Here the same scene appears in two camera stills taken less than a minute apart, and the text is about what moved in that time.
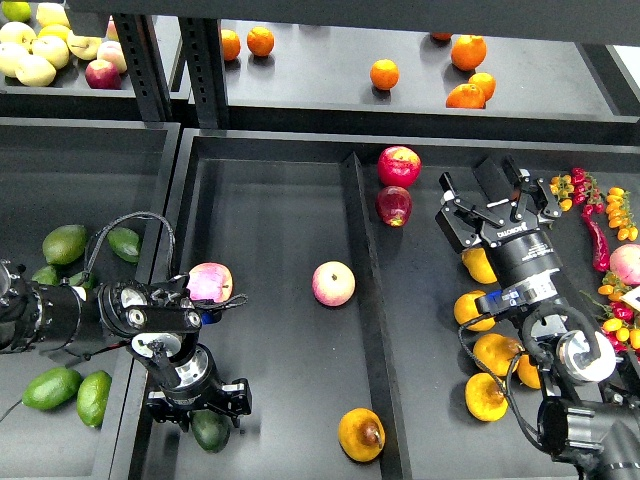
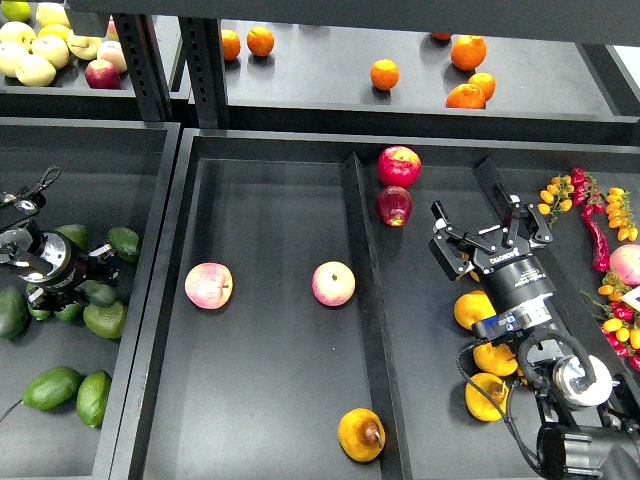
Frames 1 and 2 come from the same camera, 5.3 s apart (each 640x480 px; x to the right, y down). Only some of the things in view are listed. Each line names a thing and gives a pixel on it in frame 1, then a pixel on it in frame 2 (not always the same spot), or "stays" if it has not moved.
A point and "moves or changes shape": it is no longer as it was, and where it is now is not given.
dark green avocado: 211,429 moves or changes shape
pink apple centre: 333,283 stays
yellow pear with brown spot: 361,434 stays
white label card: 632,298 stays
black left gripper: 198,376 → 59,273
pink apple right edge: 624,263 stays
